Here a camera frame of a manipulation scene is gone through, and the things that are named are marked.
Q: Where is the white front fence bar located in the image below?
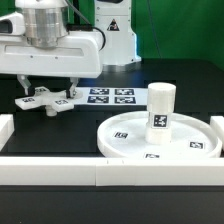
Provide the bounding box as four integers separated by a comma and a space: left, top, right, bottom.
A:
0, 157, 224, 186

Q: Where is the white fence block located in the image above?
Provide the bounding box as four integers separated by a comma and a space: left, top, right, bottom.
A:
0, 114, 14, 151
210, 116, 224, 147

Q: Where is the white round table top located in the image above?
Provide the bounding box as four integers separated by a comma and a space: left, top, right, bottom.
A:
97, 111, 222, 159

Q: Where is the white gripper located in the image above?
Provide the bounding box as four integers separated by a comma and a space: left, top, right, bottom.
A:
0, 31, 103, 99

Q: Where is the white right fence block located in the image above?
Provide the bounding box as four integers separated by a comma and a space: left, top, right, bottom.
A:
210, 116, 224, 147

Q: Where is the white left fence block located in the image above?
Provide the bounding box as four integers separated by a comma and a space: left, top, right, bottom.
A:
0, 114, 14, 151

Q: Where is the white cross-shaped table base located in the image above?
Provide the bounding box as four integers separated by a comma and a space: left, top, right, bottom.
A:
15, 86, 83, 117

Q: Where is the white fiducial marker sheet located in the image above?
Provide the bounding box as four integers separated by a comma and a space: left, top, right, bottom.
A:
72, 87, 148, 106

